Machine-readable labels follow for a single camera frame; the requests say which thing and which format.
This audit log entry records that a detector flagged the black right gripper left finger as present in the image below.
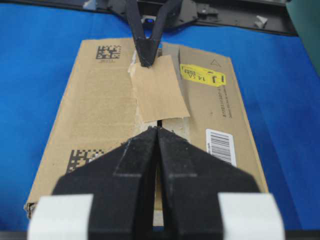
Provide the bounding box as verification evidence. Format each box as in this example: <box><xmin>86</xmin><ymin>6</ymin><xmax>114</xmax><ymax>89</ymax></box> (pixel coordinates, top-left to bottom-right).
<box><xmin>26</xmin><ymin>126</ymin><xmax>159</xmax><ymax>240</ymax></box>

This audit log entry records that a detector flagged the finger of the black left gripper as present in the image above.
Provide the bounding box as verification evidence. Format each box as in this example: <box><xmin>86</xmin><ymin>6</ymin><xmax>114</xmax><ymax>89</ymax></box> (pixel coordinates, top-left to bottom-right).
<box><xmin>148</xmin><ymin>0</ymin><xmax>182</xmax><ymax>67</ymax></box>
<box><xmin>125</xmin><ymin>0</ymin><xmax>150</xmax><ymax>67</ymax></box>

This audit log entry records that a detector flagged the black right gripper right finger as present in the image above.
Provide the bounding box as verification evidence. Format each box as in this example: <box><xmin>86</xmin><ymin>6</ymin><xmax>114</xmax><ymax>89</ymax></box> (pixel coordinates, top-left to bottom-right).
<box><xmin>156</xmin><ymin>127</ymin><xmax>286</xmax><ymax>240</ymax></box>

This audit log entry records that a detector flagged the brown tape strip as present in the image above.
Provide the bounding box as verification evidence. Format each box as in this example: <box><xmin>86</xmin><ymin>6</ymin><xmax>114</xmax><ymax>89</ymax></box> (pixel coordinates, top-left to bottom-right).
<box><xmin>128</xmin><ymin>55</ymin><xmax>190</xmax><ymax>123</ymax></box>

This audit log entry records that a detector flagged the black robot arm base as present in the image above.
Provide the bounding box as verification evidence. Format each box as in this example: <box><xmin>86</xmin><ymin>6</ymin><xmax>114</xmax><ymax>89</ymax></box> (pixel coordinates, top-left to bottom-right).
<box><xmin>105</xmin><ymin>0</ymin><xmax>219</xmax><ymax>30</ymax></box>

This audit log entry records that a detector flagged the brown cardboard box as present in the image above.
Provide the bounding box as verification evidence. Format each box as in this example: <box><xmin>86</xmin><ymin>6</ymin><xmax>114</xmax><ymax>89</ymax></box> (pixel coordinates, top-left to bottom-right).
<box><xmin>24</xmin><ymin>38</ymin><xmax>268</xmax><ymax>218</ymax></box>

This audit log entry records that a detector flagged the blue table cloth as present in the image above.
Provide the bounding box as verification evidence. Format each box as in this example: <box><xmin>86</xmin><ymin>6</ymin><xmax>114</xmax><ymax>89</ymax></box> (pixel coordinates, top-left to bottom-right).
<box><xmin>0</xmin><ymin>4</ymin><xmax>320</xmax><ymax>231</ymax></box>

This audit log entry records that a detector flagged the green backdrop sheet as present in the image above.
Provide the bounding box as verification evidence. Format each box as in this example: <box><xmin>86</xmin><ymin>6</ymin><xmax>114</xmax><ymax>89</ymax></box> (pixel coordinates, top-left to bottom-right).
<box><xmin>286</xmin><ymin>0</ymin><xmax>320</xmax><ymax>73</ymax></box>

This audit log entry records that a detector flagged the black table edge rail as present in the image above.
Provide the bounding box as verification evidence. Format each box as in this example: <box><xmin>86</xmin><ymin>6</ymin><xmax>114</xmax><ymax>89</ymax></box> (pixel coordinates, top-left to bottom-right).
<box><xmin>12</xmin><ymin>0</ymin><xmax>298</xmax><ymax>37</ymax></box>

